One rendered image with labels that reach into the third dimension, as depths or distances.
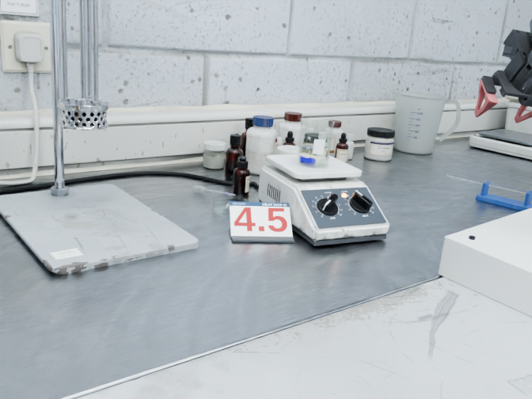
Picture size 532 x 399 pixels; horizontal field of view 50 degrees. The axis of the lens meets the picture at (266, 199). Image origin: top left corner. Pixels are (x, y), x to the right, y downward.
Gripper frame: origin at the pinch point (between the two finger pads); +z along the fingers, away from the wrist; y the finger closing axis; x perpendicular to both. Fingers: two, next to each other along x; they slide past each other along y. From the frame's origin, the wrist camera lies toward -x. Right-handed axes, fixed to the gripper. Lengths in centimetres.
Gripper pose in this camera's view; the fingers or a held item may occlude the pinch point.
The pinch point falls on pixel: (497, 115)
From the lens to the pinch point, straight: 132.6
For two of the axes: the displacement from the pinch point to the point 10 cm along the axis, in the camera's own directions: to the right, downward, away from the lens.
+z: -2.4, 5.7, 7.9
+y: -9.7, -1.0, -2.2
